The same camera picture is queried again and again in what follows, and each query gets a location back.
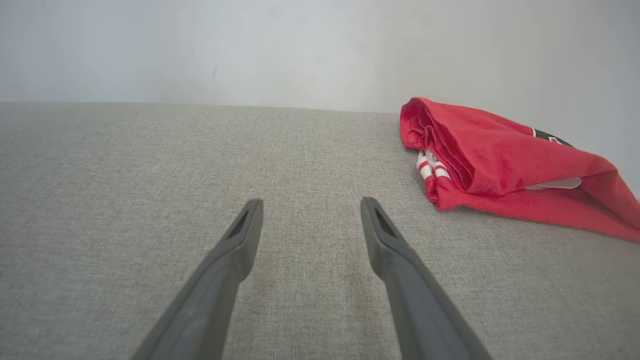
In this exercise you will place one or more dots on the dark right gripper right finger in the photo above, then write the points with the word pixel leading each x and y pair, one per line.
pixel 415 300

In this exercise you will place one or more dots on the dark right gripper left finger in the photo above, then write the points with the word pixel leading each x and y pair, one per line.
pixel 215 290

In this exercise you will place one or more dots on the red jersey with white sleeves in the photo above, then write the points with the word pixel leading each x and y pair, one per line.
pixel 500 155

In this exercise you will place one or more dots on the grey fabric sofa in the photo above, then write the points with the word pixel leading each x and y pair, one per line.
pixel 150 175

